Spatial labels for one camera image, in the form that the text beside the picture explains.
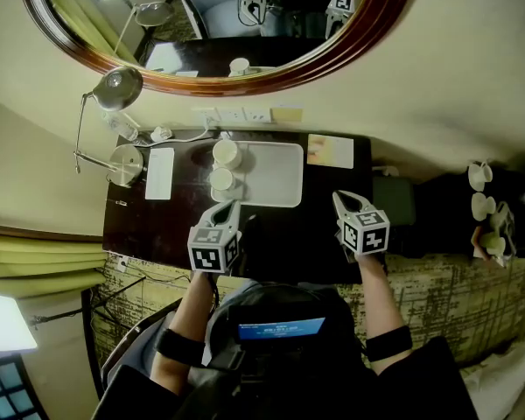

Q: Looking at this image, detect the lattice window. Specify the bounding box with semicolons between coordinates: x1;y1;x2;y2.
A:
0;354;49;420

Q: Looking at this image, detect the small wooden tray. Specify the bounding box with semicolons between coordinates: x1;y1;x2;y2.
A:
471;225;487;260

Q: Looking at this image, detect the white rectangular tray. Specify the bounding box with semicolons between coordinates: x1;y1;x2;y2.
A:
209;140;305;209

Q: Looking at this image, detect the oval wooden framed mirror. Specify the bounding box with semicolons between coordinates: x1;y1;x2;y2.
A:
17;0;417;99

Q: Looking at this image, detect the clear water bottle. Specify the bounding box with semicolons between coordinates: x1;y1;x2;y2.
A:
103;112;140;142

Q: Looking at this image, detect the person's right forearm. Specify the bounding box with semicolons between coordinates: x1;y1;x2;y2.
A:
356;251;412;375

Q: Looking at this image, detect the white wall socket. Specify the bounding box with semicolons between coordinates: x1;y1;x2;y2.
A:
243;107;273;124
192;107;220;124
218;107;245;124

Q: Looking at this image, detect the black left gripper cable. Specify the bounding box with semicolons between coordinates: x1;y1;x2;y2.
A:
207;273;221;323

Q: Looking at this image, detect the green curtain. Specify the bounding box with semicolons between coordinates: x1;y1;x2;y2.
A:
0;232;110;299

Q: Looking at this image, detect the white notepad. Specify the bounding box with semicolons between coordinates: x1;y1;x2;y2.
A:
144;147;175;201

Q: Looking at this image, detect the white lampshade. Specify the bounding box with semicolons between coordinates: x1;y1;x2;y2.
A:
0;290;39;353

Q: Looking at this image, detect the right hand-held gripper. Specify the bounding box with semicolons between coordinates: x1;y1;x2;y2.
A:
332;190;391;256

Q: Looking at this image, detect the white printed card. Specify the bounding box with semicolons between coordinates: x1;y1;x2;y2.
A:
306;133;355;170

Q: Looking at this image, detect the group of white cups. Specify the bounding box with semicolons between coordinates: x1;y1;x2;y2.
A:
413;168;525;262

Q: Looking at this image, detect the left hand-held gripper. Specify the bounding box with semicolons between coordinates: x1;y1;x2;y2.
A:
186;199;242;274

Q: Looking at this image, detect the chest device with blue screen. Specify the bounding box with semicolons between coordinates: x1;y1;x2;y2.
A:
227;304;329;345

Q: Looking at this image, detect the grey armchair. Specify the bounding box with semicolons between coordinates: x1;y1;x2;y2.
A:
100;297;185;393

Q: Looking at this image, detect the white charger cable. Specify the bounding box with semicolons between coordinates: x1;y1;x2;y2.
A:
135;115;222;146

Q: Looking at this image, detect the person's black clothing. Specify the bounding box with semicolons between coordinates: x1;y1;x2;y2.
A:
91;280;480;420

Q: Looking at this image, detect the black tripod stand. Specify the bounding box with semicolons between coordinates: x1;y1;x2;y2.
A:
29;276;148;330

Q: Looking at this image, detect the silver desk lamp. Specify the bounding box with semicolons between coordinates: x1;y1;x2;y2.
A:
73;66;145;188

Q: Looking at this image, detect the dark wooden desk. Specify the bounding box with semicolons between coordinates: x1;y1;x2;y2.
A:
102;129;374;284

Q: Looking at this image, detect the white cup with saucer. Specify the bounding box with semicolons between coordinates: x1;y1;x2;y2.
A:
466;160;494;192
471;192;498;221

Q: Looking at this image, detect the person's left forearm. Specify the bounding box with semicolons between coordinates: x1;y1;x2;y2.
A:
150;271;215;396

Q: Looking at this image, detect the white bed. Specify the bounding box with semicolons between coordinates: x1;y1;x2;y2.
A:
461;334;525;420

